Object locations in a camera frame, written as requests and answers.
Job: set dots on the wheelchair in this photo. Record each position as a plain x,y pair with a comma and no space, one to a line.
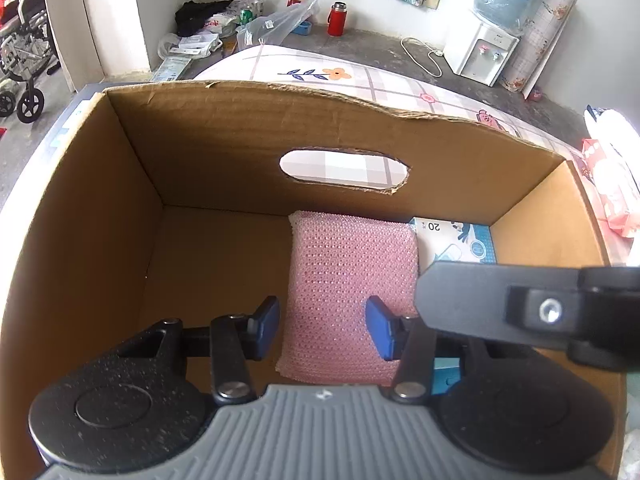
25,55

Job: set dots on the brown cardboard box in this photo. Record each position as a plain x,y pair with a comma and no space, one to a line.
150,240

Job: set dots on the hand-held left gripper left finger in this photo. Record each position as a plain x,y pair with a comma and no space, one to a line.
266,317

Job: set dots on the beige wall socket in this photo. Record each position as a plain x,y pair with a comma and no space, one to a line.
432,1

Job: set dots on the floral paper roll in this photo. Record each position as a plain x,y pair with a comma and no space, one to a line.
542,42

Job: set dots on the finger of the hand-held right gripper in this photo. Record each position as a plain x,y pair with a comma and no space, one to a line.
460,295

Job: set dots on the black cloth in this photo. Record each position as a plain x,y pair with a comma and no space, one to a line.
197,15

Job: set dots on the clear plastic bag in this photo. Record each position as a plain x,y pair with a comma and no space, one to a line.
280,22

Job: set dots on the blue and white packet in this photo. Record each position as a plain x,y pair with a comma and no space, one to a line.
460,242

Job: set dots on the red thermos bottle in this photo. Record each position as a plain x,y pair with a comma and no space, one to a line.
336,21

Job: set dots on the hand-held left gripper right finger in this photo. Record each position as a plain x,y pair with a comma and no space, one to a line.
380,327

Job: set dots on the green drink can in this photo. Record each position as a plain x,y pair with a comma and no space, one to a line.
246,15

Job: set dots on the blue plastic container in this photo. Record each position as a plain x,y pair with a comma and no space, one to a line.
302,28

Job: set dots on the pink wet wipes pack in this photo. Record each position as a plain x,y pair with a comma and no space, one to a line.
612,192

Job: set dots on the pink dotted sponge pad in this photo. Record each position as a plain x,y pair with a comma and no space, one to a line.
340,280

